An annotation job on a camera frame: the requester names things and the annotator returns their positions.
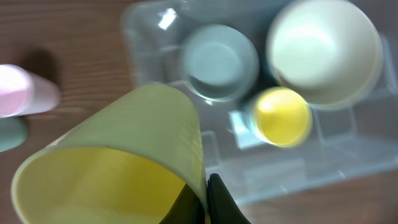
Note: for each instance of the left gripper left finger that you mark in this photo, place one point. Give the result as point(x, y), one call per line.
point(187, 209)

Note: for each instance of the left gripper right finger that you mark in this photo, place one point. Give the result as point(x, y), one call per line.
point(221, 206)

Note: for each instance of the yellow plastic cup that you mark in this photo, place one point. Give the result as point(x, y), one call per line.
point(279, 116)
point(125, 164)

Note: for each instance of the light grey-blue bowl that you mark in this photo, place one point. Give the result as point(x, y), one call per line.
point(218, 63)

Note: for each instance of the clear plastic storage bin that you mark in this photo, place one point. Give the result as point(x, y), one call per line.
point(349, 142)

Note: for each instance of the large beige bowl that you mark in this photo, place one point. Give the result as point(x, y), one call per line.
point(329, 52)

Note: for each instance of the green plastic cup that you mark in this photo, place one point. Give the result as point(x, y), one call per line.
point(14, 131)

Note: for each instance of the pink plastic cup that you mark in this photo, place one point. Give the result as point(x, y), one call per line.
point(23, 92)

